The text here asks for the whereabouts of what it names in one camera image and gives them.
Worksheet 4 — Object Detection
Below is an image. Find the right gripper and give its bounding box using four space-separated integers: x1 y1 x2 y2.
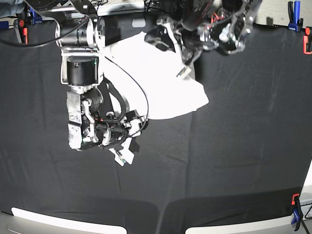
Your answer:
97 110 148 166

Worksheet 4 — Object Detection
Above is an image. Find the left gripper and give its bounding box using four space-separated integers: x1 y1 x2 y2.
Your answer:
144 16 202 79

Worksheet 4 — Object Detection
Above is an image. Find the white printed t-shirt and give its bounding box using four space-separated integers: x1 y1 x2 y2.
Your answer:
99 32 209 120

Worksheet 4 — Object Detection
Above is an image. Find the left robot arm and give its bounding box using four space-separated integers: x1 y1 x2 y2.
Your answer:
144 0 262 79

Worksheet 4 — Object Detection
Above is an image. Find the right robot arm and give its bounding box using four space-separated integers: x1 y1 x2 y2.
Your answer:
27 0 147 166

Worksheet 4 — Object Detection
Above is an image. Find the blue clamp far right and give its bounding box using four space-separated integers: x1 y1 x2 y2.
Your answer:
288 0 303 32

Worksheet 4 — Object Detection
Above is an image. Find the black table cloth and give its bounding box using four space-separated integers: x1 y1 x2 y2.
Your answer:
0 25 312 234

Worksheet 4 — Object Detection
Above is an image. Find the red black clamp far right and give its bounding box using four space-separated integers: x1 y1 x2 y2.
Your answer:
303 27 312 55

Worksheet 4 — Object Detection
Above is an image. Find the red black clamp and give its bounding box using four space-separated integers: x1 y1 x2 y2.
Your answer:
303 27 312 55
13 19 28 44

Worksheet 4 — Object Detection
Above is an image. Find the blue clamp far left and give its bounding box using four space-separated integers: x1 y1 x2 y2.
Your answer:
27 6 42 24

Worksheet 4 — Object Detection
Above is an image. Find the red black clamp far left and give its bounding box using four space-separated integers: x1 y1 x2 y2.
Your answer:
13 19 28 44

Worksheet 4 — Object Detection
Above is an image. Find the red blue clamp near right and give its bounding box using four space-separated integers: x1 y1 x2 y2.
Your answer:
291 193 303 232

